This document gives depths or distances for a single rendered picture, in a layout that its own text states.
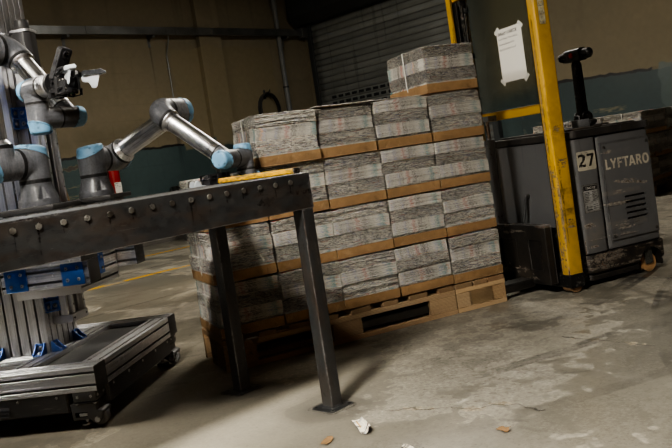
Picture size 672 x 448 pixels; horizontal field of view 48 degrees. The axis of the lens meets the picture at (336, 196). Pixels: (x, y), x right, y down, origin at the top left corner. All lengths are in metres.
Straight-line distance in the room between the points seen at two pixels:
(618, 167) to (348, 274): 1.53
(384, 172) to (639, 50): 6.48
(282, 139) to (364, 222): 0.54
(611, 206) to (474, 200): 0.74
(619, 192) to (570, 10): 6.13
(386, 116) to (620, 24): 6.49
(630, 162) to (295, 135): 1.79
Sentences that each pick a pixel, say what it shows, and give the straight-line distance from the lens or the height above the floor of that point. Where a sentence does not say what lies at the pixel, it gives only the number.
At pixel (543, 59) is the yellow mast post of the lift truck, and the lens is 3.84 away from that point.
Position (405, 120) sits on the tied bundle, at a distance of 3.60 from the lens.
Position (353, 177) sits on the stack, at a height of 0.73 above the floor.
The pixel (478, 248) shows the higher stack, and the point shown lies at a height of 0.29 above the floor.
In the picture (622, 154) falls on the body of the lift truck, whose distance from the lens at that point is 4.16.
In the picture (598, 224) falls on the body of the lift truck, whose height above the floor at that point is 0.30.
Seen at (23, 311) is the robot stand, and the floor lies 0.41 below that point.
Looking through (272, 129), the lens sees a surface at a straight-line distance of 3.31.
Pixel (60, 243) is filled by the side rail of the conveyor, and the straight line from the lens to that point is 2.06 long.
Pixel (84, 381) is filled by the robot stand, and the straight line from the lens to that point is 2.94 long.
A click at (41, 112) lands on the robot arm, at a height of 1.13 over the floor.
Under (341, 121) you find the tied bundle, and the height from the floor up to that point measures 0.99.
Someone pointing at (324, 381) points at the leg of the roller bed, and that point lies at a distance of 2.64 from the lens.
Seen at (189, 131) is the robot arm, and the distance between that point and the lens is 3.15.
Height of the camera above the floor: 0.84
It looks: 3 degrees down
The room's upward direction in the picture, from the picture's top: 9 degrees counter-clockwise
